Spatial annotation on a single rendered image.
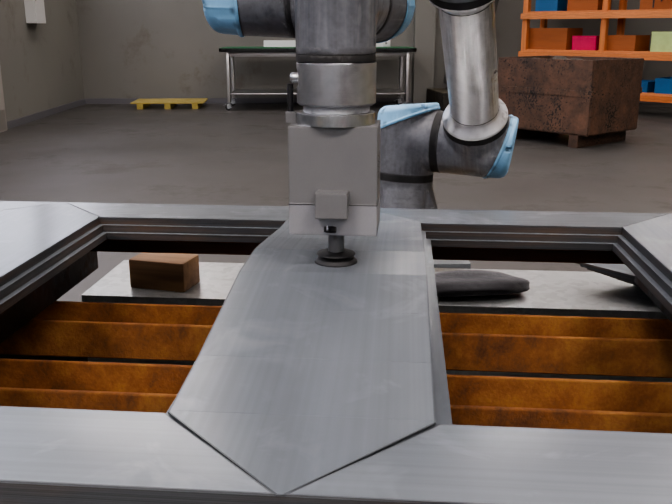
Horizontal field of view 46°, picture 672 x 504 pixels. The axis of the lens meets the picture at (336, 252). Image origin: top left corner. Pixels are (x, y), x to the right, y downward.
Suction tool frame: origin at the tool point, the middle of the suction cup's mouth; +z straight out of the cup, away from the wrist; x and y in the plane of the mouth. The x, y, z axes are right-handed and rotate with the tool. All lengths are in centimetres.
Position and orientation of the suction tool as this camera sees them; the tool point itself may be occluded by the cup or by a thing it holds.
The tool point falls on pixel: (336, 272)
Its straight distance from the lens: 79.2
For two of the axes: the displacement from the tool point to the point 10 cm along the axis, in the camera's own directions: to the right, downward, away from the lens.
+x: 1.0, -2.8, 9.6
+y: 10.0, 0.3, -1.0
